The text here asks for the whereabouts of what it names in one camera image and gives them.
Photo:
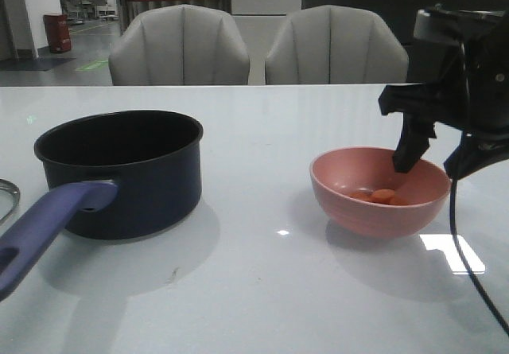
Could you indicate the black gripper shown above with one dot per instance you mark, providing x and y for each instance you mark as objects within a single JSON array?
[{"x": 470, "y": 93}]

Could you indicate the orange ham slice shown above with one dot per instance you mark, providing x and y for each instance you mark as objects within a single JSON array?
[{"x": 382, "y": 196}]

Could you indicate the pink plastic bowl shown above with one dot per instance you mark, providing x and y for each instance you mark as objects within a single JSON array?
[{"x": 343, "y": 180}]

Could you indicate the glass lid with blue knob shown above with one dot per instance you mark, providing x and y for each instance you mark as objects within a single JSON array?
[{"x": 10, "y": 197}]

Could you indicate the dark counter with light top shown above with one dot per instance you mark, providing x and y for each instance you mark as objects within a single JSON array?
[{"x": 424, "y": 58}]

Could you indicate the right grey upholstered chair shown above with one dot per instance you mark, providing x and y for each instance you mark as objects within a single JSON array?
[{"x": 335, "y": 45}]

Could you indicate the grey upholstered chair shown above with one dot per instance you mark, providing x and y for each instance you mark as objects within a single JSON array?
[
  {"x": 180, "y": 45},
  {"x": 335, "y": 45}
]

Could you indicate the white cabinet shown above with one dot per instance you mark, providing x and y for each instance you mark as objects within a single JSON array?
[{"x": 258, "y": 22}]

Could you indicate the left grey upholstered chair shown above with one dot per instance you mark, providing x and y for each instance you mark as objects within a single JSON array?
[{"x": 180, "y": 45}]

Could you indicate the dark blue saucepan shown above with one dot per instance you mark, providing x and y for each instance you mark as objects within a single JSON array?
[{"x": 120, "y": 175}]

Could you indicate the red trash bin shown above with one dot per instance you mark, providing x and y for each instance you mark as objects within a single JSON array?
[{"x": 57, "y": 33}]

